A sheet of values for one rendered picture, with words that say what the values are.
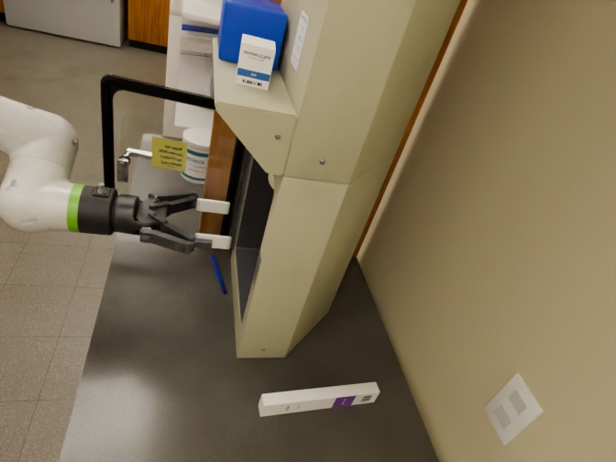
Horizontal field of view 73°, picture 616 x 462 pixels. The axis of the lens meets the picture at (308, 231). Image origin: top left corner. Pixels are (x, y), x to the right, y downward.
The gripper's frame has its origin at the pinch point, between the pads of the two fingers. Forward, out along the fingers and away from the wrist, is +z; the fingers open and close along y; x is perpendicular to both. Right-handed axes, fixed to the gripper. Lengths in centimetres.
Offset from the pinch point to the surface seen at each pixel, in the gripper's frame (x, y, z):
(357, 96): -36.8, -15.6, 13.6
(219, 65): -32.3, -0.6, -4.8
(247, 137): -27.9, -15.8, -0.3
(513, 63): -43, 3, 49
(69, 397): 119, 31, -44
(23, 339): 119, 58, -68
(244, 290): 17.0, -2.3, 7.7
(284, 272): -2.2, -15.6, 11.3
